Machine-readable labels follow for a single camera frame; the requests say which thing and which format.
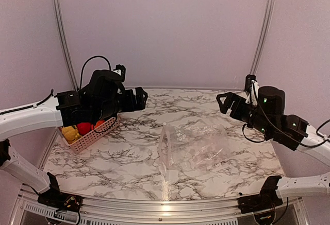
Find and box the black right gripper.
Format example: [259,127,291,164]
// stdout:
[217,92,273,137]

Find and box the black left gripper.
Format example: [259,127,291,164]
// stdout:
[92,86,148,120]

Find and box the clear zip top bag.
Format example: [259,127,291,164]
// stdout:
[158,123,231,172]

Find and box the yellow fake banana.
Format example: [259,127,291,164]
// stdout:
[61,126,81,144]

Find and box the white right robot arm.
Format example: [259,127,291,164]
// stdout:
[216,86,329,209]

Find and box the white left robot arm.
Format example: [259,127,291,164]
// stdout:
[1,87,148,207]

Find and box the pink plastic basket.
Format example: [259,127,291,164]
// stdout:
[60,115,120,154]

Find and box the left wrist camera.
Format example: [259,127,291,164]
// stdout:
[86,64,126,106]

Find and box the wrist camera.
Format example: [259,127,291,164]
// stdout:
[244,74,285,118]
[86,64,126,106]

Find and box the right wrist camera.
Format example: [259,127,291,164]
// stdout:
[244,74,285,118]

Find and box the right aluminium frame post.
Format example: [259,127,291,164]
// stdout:
[250,0,275,75]

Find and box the aluminium frame post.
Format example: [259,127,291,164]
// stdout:
[52,0,78,90]
[250,0,275,75]

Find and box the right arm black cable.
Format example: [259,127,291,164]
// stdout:
[241,80,330,148]

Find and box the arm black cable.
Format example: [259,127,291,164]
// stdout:
[33,55,122,134]
[241,80,330,148]

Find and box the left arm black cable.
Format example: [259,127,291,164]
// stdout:
[33,55,122,134]

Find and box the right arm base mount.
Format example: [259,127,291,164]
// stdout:
[238,176,283,214]

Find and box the front aluminium rail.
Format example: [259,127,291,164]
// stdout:
[9,184,310,224]

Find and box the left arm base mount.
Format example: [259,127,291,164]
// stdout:
[38,172,83,212]

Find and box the left aluminium frame post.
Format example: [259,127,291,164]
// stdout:
[52,0,78,90]

